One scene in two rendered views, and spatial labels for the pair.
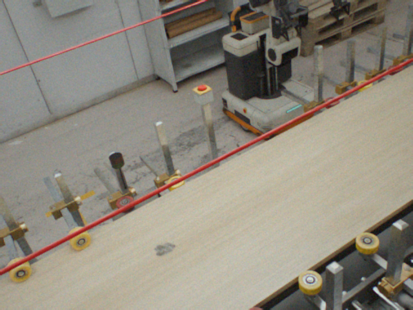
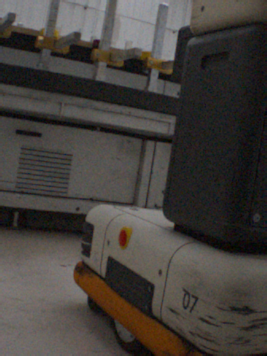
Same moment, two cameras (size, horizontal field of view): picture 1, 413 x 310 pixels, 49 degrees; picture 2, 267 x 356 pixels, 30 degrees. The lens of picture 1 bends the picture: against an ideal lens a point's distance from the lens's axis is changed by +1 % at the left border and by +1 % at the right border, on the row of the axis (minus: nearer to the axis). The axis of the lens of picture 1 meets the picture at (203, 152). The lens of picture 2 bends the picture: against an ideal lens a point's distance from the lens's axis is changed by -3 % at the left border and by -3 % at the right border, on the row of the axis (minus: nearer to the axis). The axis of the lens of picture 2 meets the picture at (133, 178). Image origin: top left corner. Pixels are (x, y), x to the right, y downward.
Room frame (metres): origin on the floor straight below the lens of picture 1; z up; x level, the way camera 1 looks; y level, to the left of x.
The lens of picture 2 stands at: (4.56, -0.98, 0.43)
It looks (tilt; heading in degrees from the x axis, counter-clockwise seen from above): 3 degrees down; 180
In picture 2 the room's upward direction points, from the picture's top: 9 degrees clockwise
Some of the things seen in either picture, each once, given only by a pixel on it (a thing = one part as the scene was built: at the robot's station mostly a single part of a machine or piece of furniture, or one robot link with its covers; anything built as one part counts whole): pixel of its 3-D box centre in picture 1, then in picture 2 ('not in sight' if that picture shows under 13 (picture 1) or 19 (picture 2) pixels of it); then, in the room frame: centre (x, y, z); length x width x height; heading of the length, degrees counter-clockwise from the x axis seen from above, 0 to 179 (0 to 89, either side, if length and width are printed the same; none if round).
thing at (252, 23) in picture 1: (255, 22); not in sight; (3.50, -0.62, 0.87); 0.23 x 0.15 x 0.11; 116
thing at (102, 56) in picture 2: (375, 73); (107, 57); (2.43, -1.15, 0.81); 0.14 x 0.06 x 0.05; 116
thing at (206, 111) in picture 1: (211, 139); not in sight; (1.90, -0.05, 0.93); 0.05 x 0.05 x 0.45; 26
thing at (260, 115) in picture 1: (270, 103); (242, 281); (3.40, -0.67, 0.16); 0.67 x 0.64 x 0.25; 26
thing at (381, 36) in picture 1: (379, 62); (105, 40); (2.44, -1.17, 0.88); 0.04 x 0.04 x 0.48; 26
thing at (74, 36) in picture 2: (395, 58); (59, 44); (2.58, -1.34, 0.81); 0.43 x 0.03 x 0.04; 26
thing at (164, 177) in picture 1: (168, 178); not in sight; (1.78, 0.20, 0.82); 0.14 x 0.06 x 0.05; 116
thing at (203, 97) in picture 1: (203, 95); not in sight; (1.90, -0.05, 1.18); 0.07 x 0.07 x 0.08; 26
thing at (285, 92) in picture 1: (306, 104); not in sight; (2.25, -0.66, 0.80); 0.43 x 0.03 x 0.04; 26
